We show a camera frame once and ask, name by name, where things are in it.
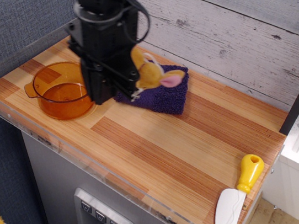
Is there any orange transparent plastic pot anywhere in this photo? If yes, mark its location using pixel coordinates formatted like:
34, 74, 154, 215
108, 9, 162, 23
24, 61, 96, 120

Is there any silver dispenser panel with buttons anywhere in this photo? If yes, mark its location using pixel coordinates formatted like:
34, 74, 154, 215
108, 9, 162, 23
74, 188, 134, 224

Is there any grey toy fridge cabinet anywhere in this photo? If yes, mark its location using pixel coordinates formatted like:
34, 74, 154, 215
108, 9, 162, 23
23, 133, 168, 224

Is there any yellow plush potato toy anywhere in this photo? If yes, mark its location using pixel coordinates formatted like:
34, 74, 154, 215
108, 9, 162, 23
130, 47, 185, 102

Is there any yellow handled white toy knife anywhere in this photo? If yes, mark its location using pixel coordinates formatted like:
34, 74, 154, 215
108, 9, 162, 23
215, 154, 265, 224

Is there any purple folded towel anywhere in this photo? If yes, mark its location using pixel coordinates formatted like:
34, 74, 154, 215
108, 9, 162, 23
114, 65, 189, 115

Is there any clear acrylic counter guard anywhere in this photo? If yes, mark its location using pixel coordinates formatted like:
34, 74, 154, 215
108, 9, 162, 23
0, 20, 296, 224

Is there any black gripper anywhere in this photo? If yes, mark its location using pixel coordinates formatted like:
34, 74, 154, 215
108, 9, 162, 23
70, 4, 139, 105

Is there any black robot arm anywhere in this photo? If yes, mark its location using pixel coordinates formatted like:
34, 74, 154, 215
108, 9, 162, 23
0, 0, 144, 105

